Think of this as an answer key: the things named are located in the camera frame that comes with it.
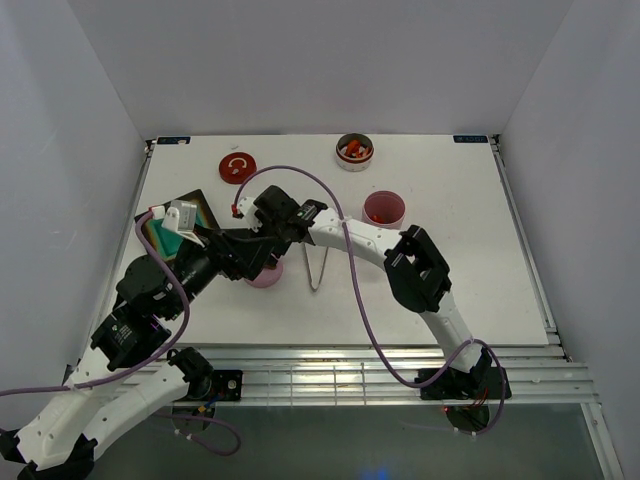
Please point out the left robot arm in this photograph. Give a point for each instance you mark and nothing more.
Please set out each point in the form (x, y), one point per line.
(124, 376)

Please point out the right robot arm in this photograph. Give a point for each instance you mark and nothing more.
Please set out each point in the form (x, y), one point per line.
(417, 272)

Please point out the pink lid with brown handle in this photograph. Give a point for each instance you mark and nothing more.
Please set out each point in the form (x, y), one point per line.
(268, 277)

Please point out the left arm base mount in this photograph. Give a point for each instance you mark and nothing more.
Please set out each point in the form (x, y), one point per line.
(219, 385)

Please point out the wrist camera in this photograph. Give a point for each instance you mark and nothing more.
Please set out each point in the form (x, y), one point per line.
(179, 217)
(245, 209)

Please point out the metal bowl with red band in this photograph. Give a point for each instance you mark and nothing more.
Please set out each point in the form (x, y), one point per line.
(356, 163)

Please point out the black square food plate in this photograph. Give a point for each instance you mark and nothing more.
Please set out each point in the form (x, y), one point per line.
(167, 243)

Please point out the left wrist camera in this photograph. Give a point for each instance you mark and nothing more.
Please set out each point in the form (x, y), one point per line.
(179, 217)

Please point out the red round lid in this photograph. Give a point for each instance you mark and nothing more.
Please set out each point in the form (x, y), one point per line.
(236, 167)

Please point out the blue label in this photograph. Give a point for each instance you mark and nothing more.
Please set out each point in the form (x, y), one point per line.
(470, 139)
(173, 140)

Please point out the right blue label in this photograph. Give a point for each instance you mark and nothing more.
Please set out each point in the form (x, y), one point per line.
(470, 139)

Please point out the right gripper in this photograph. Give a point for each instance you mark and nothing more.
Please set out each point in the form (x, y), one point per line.
(265, 221)

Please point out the pink cylindrical container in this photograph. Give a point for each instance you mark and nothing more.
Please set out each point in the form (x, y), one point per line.
(388, 204)

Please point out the aluminium frame rail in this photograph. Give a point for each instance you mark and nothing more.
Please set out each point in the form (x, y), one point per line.
(314, 377)

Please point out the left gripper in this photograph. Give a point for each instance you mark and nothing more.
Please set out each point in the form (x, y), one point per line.
(237, 253)

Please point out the metal tongs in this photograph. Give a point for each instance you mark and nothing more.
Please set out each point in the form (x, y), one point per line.
(315, 262)

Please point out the left blue label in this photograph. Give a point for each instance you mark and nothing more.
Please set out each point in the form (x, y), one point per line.
(173, 140)

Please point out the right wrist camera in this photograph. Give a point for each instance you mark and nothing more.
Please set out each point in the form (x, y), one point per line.
(245, 209)

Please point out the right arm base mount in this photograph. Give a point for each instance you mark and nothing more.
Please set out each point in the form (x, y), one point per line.
(455, 385)

